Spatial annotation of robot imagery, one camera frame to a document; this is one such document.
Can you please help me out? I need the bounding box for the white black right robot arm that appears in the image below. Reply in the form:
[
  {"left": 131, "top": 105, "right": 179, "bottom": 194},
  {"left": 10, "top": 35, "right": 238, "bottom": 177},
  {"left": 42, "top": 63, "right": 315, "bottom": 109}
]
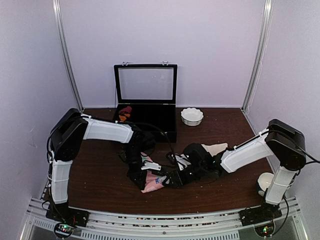
[{"left": 162, "top": 119, "right": 307, "bottom": 221}]

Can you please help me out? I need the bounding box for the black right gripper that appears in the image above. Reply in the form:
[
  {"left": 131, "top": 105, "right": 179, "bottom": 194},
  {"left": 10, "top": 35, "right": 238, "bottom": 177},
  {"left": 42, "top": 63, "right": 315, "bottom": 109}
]
[{"left": 162, "top": 164, "right": 206, "bottom": 190}]

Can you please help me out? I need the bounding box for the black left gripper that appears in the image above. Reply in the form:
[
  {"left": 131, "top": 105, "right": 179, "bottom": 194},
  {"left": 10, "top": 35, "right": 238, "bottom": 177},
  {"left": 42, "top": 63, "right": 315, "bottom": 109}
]
[{"left": 123, "top": 143, "right": 147, "bottom": 190}]

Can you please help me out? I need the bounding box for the thin black cable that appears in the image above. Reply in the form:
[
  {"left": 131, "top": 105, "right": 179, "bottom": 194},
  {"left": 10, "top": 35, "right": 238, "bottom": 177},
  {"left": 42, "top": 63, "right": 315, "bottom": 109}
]
[{"left": 124, "top": 121, "right": 178, "bottom": 167}]

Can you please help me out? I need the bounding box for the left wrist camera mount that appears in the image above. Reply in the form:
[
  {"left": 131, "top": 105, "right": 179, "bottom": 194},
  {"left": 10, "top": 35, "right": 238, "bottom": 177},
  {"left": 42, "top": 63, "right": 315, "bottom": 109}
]
[{"left": 141, "top": 161, "right": 162, "bottom": 171}]

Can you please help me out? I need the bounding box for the beige striped sock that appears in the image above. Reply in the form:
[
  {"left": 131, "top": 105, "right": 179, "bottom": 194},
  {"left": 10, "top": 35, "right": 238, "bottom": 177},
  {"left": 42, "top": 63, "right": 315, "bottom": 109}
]
[{"left": 201, "top": 143, "right": 228, "bottom": 157}]

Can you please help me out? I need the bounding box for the white blue cup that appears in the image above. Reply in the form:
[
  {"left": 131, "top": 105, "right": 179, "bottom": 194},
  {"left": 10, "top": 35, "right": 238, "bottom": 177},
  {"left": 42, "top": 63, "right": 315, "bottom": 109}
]
[{"left": 256, "top": 172, "right": 274, "bottom": 197}]

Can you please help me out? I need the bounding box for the maroon yellow argyle sock roll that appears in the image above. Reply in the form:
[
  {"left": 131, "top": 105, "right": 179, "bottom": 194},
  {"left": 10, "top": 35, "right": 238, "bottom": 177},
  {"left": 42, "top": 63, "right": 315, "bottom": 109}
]
[{"left": 118, "top": 106, "right": 132, "bottom": 122}]

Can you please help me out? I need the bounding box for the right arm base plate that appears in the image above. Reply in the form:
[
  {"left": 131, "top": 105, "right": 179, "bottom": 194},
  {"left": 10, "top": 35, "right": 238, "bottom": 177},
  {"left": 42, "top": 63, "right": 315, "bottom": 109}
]
[{"left": 238, "top": 203, "right": 282, "bottom": 226}]

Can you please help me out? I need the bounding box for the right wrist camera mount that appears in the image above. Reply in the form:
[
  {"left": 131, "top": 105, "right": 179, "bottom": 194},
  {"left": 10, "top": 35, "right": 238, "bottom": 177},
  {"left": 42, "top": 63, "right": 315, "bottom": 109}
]
[{"left": 175, "top": 154, "right": 191, "bottom": 171}]

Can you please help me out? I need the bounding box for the aluminium frame post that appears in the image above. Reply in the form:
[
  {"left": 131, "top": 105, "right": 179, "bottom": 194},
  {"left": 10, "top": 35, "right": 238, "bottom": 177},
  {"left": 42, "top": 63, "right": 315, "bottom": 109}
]
[
  {"left": 52, "top": 0, "right": 85, "bottom": 112},
  {"left": 241, "top": 0, "right": 274, "bottom": 113}
]

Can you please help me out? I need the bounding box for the white scalloped ceramic bowl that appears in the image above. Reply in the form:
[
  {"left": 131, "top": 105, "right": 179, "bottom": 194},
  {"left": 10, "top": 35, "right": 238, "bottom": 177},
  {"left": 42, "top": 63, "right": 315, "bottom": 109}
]
[{"left": 180, "top": 107, "right": 204, "bottom": 127}]

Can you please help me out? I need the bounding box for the right aluminium frame post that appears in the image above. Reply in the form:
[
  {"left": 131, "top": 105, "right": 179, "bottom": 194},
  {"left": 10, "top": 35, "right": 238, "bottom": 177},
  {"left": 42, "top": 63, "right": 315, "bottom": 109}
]
[{"left": 241, "top": 0, "right": 274, "bottom": 113}]

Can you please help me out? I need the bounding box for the pink mint patterned sock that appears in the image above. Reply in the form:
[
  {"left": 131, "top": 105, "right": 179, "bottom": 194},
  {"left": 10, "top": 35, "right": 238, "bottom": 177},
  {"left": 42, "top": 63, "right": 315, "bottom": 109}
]
[{"left": 141, "top": 152, "right": 166, "bottom": 193}]

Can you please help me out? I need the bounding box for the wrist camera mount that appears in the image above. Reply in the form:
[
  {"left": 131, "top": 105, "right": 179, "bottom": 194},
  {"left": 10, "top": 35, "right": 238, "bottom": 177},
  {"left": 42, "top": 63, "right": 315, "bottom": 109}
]
[
  {"left": 141, "top": 161, "right": 162, "bottom": 171},
  {"left": 175, "top": 154, "right": 191, "bottom": 171}
]

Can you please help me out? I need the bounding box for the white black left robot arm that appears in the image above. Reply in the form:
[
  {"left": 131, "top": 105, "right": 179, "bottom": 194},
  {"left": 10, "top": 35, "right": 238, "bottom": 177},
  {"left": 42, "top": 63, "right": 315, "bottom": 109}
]
[{"left": 47, "top": 108, "right": 156, "bottom": 222}]

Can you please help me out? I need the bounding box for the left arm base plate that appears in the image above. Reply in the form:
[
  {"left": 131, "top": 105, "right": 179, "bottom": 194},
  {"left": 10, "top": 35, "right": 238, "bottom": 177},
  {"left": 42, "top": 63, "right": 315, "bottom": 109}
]
[{"left": 45, "top": 202, "right": 90, "bottom": 227}]

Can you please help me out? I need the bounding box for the black compartment storage box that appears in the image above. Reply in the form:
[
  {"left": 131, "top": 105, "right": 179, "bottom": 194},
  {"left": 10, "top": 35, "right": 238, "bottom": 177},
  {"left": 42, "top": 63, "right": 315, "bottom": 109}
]
[{"left": 113, "top": 63, "right": 178, "bottom": 143}]

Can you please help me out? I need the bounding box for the left aluminium frame post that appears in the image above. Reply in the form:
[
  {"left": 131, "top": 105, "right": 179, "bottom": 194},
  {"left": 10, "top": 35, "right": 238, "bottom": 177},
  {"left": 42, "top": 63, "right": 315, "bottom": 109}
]
[{"left": 52, "top": 0, "right": 85, "bottom": 112}]

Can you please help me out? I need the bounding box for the aluminium table edge rail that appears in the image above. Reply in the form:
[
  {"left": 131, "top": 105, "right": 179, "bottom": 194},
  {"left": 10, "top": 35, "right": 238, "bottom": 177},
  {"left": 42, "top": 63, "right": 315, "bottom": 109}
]
[{"left": 17, "top": 197, "right": 312, "bottom": 240}]

